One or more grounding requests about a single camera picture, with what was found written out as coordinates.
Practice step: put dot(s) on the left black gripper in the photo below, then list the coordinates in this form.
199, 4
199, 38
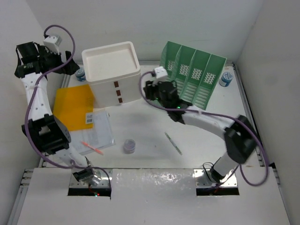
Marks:
70, 68

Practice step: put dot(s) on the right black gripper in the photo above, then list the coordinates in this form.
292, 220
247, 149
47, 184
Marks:
149, 89

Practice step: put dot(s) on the white drawer cabinet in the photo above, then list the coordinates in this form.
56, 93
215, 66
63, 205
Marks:
107, 64

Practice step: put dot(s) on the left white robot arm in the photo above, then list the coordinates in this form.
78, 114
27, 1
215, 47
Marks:
45, 131

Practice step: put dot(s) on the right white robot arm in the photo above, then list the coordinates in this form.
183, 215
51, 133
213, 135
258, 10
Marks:
239, 136

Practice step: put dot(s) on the yellow plastic folder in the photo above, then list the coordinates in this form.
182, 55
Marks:
73, 106

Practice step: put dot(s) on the green file rack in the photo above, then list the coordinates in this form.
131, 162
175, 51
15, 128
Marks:
195, 72

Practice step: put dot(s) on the small clear round container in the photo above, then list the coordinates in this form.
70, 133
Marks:
129, 146

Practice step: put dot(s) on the clear plastic document sleeve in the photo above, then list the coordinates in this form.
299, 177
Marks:
99, 137

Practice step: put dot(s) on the orange pen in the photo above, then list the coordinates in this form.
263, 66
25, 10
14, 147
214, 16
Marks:
93, 148

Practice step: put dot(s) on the white foam front board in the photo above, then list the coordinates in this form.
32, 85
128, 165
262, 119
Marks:
149, 197

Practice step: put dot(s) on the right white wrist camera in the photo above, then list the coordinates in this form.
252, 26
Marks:
160, 73

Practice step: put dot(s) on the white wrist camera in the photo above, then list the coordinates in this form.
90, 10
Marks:
52, 43
160, 73

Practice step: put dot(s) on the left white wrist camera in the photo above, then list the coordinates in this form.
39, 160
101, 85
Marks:
52, 43

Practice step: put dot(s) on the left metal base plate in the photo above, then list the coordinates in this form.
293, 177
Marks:
94, 179

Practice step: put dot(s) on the metal base plate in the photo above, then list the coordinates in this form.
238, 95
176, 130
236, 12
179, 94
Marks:
203, 180
94, 179

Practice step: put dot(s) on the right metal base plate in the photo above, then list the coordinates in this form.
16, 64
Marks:
203, 180

